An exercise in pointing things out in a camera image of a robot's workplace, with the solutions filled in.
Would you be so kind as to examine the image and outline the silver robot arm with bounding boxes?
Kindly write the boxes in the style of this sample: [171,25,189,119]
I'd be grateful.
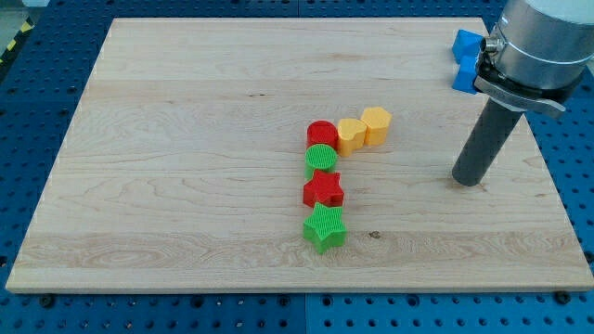
[473,0,593,119]

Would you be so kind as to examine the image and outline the blue cube block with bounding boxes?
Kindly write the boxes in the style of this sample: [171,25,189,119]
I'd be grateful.
[451,29,484,64]

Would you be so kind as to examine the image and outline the green cylinder block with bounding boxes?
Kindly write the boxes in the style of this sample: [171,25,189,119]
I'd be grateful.
[304,144,338,180]

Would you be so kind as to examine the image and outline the red star block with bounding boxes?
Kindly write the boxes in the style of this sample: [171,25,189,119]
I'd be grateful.
[303,170,344,208]

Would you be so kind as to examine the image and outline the red cylinder block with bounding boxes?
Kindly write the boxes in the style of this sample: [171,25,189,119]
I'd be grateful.
[306,120,339,149]

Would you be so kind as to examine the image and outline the yellow heart block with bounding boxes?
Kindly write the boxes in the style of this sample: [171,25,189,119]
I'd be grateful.
[337,118,367,157]

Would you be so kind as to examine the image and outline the green star block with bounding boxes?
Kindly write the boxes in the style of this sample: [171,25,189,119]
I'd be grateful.
[303,202,347,254]

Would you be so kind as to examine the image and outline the wooden board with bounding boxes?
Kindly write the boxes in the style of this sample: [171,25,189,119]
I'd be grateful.
[6,18,593,294]

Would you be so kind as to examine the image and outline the yellow pentagon block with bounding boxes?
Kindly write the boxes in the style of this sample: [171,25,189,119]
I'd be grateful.
[360,107,393,146]

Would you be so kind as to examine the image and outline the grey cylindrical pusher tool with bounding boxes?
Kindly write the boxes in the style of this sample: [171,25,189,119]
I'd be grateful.
[452,99,523,186]

